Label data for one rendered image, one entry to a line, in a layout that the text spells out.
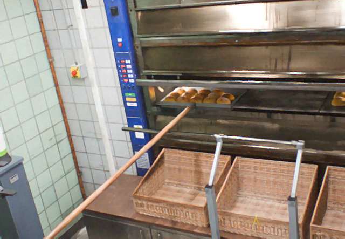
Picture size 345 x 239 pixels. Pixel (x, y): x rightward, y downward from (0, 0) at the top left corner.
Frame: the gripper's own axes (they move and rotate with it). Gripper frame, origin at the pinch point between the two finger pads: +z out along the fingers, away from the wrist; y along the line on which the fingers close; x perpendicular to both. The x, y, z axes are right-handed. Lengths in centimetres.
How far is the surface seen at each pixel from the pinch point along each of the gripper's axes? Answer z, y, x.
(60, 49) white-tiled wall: -104, -13, -155
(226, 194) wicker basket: 38, 78, -126
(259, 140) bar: 67, 32, -116
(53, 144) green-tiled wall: -118, 62, -136
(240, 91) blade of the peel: 30, 30, -189
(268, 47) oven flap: 64, -12, -156
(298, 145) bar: 90, 32, -115
